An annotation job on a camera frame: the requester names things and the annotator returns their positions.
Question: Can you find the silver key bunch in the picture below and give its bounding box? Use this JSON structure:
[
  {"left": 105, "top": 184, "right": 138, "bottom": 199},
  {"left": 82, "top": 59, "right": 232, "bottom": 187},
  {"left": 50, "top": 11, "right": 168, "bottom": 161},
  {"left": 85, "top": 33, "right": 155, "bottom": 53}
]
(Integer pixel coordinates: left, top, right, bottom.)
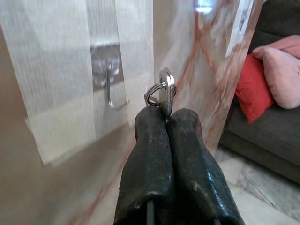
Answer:
[{"left": 143, "top": 67, "right": 178, "bottom": 124}]

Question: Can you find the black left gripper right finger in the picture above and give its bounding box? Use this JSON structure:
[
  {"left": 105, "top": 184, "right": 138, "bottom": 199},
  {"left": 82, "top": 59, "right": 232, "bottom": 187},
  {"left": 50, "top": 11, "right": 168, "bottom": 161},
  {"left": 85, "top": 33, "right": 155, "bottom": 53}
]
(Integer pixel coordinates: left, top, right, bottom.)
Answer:
[{"left": 166, "top": 108, "right": 239, "bottom": 225}]

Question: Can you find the dark grey sofa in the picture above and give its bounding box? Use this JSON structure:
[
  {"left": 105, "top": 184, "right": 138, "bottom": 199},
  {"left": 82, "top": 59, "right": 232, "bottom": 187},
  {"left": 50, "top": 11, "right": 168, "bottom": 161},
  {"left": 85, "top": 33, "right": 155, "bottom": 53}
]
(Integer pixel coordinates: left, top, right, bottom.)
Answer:
[{"left": 218, "top": 0, "right": 300, "bottom": 186}]

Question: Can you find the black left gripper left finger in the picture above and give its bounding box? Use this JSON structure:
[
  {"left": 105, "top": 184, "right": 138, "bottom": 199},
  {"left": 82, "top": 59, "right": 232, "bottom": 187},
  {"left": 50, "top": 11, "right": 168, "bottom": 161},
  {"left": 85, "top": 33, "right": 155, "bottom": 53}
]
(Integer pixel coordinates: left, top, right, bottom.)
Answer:
[{"left": 113, "top": 108, "right": 175, "bottom": 225}]

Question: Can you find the clear adhesive metal hook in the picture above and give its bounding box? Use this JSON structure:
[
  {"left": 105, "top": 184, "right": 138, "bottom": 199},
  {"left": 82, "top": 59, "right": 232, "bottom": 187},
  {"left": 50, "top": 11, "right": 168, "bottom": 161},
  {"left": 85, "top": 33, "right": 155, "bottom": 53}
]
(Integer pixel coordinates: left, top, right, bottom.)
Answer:
[{"left": 90, "top": 44, "right": 131, "bottom": 110}]

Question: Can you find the pink cushion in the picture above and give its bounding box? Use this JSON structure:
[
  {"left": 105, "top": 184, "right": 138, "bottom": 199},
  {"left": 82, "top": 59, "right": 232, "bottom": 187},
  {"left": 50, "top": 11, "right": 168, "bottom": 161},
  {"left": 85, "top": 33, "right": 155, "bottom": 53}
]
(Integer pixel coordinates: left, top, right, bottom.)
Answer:
[{"left": 252, "top": 35, "right": 300, "bottom": 110}]

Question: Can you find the red cushion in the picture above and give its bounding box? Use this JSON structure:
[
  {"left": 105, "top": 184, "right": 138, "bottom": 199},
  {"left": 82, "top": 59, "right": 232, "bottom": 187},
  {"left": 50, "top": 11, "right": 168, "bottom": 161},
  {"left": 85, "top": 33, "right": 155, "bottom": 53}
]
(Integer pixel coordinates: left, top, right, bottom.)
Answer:
[{"left": 234, "top": 54, "right": 275, "bottom": 124}]

